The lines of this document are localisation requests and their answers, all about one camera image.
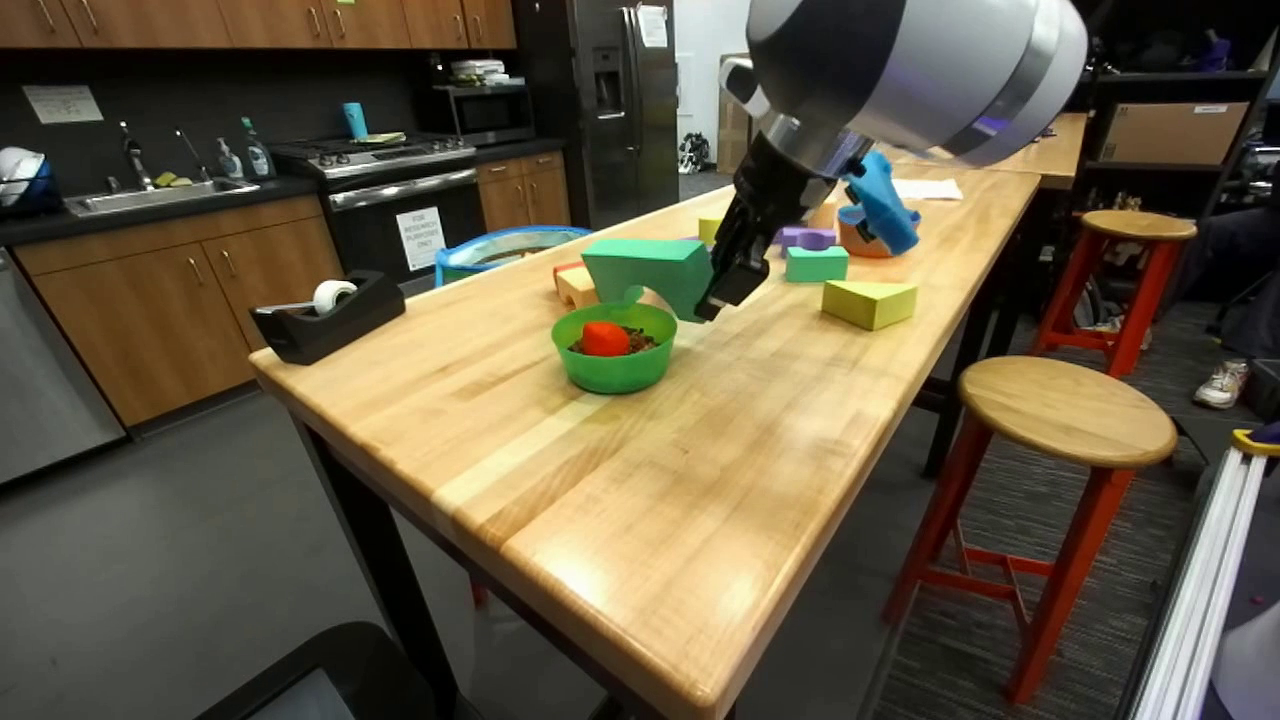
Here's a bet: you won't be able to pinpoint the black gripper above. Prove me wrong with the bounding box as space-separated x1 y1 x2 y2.
692 124 837 324

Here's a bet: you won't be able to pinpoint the teal arch foam block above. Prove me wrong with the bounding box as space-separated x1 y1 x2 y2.
582 236 720 324

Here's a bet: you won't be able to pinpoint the green plastic bowl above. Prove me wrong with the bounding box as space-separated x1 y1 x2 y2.
549 298 681 399

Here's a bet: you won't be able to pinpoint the small green foam block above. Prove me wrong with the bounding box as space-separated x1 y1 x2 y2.
782 244 852 287

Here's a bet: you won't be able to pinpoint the small purple foam block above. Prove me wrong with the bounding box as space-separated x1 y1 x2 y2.
775 225 840 254

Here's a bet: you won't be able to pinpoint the orange plastic bowl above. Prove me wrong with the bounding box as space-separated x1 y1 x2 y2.
837 203 898 265

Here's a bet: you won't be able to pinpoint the yellow wedge foam block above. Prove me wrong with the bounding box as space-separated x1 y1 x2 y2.
822 275 921 337

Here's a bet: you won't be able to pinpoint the red toy in bowl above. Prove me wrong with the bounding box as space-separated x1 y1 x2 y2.
575 315 639 360

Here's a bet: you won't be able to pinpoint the yellow square foam block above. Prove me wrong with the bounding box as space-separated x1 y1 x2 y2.
555 261 600 310

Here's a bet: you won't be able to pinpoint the white paper sheet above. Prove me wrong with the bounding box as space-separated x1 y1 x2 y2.
891 175 963 203

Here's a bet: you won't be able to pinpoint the dark steel refrigerator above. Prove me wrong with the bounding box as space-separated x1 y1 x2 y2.
512 0 683 232

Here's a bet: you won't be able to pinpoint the wooden cabinet beside stove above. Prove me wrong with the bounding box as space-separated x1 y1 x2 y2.
473 147 575 236

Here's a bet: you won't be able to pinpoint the long wooden table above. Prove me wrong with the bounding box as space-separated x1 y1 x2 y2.
247 147 1045 720

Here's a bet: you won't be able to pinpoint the steel microwave oven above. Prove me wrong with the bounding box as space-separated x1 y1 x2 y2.
427 80 537 147

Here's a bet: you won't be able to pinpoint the white paper on oven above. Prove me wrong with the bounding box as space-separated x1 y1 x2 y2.
391 203 452 275

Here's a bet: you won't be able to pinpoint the stacked white plates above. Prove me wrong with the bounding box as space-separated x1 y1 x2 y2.
450 54 512 89

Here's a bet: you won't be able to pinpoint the steel stove with oven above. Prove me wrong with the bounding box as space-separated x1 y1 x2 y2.
310 131 491 292

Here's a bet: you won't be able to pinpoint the wooden stool red legs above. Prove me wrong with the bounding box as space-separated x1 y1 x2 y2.
885 353 1185 712
1037 199 1204 381

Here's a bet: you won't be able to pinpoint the white tape roll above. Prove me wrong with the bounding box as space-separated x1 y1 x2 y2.
310 275 361 319

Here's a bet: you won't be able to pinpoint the black tape dispenser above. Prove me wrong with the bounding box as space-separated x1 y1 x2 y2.
247 270 408 367

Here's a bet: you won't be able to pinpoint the brown cardboard board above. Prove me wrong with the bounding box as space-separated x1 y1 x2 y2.
1095 94 1258 167

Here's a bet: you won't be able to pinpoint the white sneaker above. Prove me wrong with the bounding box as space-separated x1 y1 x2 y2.
1191 354 1258 412

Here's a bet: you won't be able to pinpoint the wooden upper cabinets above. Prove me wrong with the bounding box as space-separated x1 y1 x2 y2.
0 0 520 54

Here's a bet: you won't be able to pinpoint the wooden cabinet under sink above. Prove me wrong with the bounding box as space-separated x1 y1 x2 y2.
12 196 347 430

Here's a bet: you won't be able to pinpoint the steel kitchen sink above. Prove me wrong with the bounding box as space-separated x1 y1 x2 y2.
61 124 264 225

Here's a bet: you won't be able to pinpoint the steel dishwasher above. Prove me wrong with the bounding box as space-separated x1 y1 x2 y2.
0 247 131 491

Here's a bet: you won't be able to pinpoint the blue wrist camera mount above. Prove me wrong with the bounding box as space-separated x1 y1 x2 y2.
837 147 925 261

